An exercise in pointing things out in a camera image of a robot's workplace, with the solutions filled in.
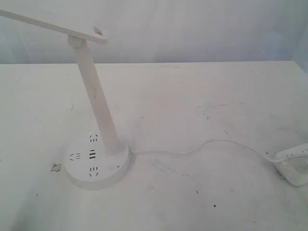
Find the white desk lamp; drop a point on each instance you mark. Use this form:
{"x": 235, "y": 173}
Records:
{"x": 99, "y": 159}

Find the small torn paper scrap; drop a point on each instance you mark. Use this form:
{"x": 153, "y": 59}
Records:
{"x": 56, "y": 167}

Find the white power strip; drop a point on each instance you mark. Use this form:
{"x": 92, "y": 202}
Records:
{"x": 291, "y": 164}

